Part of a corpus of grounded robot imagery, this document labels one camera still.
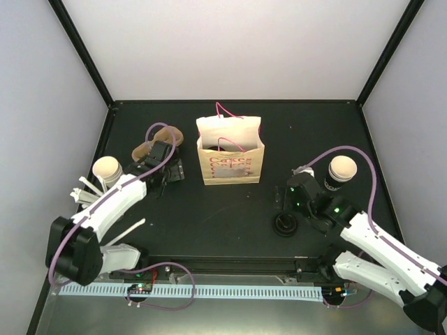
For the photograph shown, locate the brown cardboard cup carrier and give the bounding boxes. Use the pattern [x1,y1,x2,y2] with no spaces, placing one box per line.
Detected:
[131,125,184,163]

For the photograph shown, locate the black paper coffee cup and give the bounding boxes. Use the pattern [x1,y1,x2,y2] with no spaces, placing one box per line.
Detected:
[202,141,238,152]

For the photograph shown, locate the cake print paper bag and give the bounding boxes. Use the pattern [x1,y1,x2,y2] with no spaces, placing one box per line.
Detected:
[196,102,265,186]

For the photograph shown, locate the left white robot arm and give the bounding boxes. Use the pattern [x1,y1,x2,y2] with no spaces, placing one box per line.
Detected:
[45,141,184,285]

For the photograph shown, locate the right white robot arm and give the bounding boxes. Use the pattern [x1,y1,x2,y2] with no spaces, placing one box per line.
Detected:
[275,172,446,334]

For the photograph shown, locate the stack of black lids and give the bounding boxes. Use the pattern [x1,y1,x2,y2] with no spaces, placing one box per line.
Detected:
[272,211,298,237]

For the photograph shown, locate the right black paper cup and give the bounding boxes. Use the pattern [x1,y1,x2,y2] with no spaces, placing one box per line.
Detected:
[324,156,358,191]

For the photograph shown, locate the white stacked paper cups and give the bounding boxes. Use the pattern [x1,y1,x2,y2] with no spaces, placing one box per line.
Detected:
[92,156,123,187]

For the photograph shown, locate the small circuit board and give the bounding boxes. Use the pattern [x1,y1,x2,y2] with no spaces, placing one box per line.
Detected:
[127,283,153,295]

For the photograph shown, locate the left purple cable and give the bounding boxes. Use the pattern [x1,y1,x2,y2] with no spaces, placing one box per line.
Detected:
[47,121,195,311]

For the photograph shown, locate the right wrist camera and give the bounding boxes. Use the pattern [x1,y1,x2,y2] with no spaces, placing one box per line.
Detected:
[292,166,315,177]

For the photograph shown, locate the light blue cable duct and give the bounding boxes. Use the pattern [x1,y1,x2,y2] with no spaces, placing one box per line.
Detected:
[59,283,323,302]

